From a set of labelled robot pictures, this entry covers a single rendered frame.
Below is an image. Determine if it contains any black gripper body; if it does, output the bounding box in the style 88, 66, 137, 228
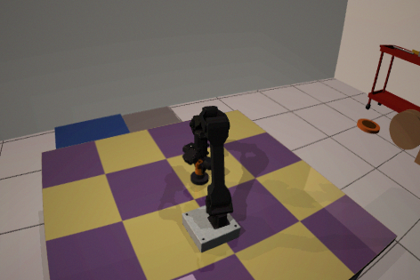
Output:
182, 142, 211, 170

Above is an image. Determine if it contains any orange knob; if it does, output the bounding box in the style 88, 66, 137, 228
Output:
195, 160, 204, 175

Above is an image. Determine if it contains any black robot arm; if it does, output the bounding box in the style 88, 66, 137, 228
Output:
182, 106, 233, 229

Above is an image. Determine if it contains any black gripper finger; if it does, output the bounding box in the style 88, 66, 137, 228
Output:
200, 163, 206, 173

